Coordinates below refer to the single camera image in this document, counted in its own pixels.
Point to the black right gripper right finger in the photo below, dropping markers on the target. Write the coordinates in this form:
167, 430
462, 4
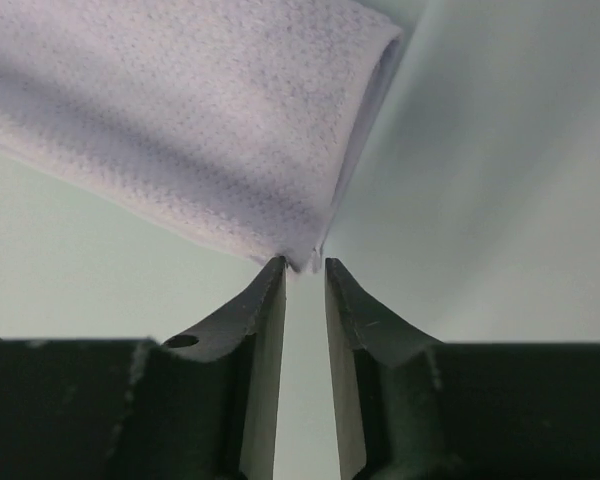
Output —
408, 406

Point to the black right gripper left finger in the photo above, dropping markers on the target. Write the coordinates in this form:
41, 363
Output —
202, 405

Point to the white towel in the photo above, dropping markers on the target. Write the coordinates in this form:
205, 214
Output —
236, 124

